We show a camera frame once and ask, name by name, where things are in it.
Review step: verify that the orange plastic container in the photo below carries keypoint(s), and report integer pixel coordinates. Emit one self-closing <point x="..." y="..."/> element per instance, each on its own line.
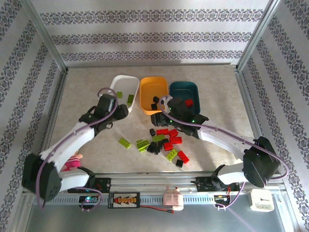
<point x="152" y="87"/>

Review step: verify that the small lime green lego brick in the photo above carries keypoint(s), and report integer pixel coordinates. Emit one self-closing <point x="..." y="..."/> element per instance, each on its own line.
<point x="119" y="94"/>

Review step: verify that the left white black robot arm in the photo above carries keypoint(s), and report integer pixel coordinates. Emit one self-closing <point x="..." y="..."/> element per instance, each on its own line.
<point x="72" y="142"/>

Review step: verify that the white power adapter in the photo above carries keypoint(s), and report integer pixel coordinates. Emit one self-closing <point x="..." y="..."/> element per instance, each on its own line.
<point x="262" y="200"/>

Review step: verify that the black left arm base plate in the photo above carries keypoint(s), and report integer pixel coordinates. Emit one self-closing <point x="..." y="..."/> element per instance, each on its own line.
<point x="105" y="184"/>

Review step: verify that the black hub with lights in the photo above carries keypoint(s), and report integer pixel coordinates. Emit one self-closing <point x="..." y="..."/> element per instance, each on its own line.
<point x="89" y="199"/>

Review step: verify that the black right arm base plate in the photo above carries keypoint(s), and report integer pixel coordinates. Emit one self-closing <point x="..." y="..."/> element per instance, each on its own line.
<point x="205" y="184"/>

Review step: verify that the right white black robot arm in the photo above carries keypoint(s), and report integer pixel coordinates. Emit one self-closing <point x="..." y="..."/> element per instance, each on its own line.
<point x="224" y="142"/>

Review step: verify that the pink tape-wrapped box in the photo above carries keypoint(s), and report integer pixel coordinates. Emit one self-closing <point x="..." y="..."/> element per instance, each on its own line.
<point x="172" y="199"/>

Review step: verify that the black lego brick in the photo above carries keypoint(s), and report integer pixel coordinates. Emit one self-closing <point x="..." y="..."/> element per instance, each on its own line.
<point x="152" y="131"/>
<point x="159" y="144"/>
<point x="165" y="140"/>
<point x="149" y="150"/>
<point x="152" y="145"/>
<point x="179" y="163"/>
<point x="153" y="106"/>
<point x="157" y="151"/>
<point x="154" y="99"/>

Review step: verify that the white plastic container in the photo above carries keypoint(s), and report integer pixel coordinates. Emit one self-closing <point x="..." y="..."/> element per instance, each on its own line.
<point x="125" y="84"/>

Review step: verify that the red lego brick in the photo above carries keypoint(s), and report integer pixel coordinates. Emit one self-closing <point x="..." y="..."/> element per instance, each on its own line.
<point x="176" y="140"/>
<point x="162" y="131"/>
<point x="173" y="133"/>
<point x="183" y="156"/>
<point x="189" y="102"/>
<point x="168" y="146"/>

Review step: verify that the aluminium frame post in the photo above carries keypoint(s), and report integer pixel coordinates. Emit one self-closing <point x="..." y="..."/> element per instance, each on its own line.
<point x="258" y="33"/>
<point x="44" y="33"/>

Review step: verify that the aluminium mounting rail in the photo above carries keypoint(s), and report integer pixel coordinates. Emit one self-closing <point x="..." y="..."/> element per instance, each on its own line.
<point x="149" y="180"/>

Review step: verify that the teal plastic container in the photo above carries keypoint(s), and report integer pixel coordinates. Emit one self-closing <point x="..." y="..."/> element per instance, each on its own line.
<point x="181" y="90"/>

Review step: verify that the black power distribution board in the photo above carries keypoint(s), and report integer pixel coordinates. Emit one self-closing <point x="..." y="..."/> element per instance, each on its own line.
<point x="124" y="200"/>

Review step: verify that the aluminium side rail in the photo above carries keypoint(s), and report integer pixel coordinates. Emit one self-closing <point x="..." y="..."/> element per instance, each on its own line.
<point x="246" y="96"/>
<point x="56" y="104"/>

